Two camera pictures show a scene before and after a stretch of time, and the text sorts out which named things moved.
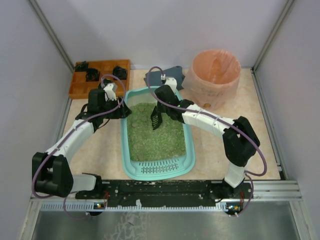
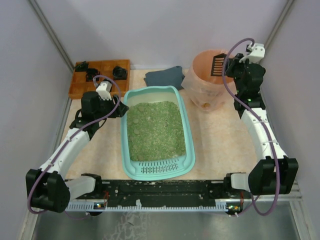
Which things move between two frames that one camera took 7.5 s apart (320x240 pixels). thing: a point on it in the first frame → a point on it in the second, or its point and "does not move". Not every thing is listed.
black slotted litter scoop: (156, 118) → (218, 65)
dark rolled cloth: (82, 67) does not move
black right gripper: (161, 109) → (231, 66)
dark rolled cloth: (120, 72) does not move
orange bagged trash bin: (212, 78) does not move
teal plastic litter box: (164, 153) does not move
